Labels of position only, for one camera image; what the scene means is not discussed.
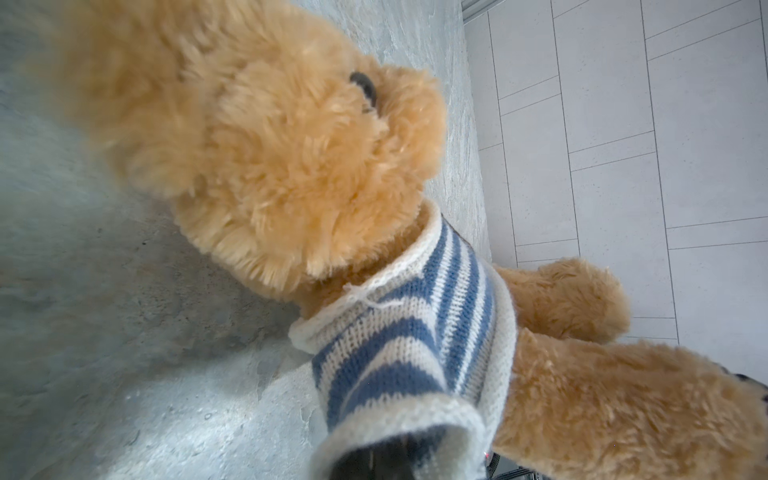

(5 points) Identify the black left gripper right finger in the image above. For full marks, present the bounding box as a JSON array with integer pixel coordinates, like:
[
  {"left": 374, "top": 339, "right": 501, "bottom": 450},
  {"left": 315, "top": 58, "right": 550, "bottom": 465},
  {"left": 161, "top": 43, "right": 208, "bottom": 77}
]
[{"left": 373, "top": 438, "right": 415, "bottom": 480}]

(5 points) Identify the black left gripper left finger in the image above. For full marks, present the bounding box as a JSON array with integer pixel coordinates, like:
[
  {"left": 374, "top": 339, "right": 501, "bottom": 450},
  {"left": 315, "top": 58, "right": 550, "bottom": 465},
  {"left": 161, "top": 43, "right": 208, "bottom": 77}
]
[{"left": 329, "top": 448, "right": 374, "bottom": 480}]

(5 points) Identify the blue white striped sweater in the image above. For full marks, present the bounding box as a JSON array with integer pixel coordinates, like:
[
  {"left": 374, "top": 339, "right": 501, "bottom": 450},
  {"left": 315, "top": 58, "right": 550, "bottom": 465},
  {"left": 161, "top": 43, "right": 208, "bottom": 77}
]
[{"left": 289, "top": 201, "right": 517, "bottom": 479}]

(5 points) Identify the brown teddy bear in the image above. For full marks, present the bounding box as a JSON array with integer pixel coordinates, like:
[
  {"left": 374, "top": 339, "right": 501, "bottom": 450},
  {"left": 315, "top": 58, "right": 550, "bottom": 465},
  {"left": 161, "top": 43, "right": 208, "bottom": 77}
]
[{"left": 40, "top": 1, "right": 767, "bottom": 479}]

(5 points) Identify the aluminium right corner post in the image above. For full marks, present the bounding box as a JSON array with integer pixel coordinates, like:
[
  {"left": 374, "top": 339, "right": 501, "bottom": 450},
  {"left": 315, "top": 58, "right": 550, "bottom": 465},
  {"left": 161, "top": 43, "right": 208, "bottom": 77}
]
[{"left": 461, "top": 0, "right": 499, "bottom": 23}]

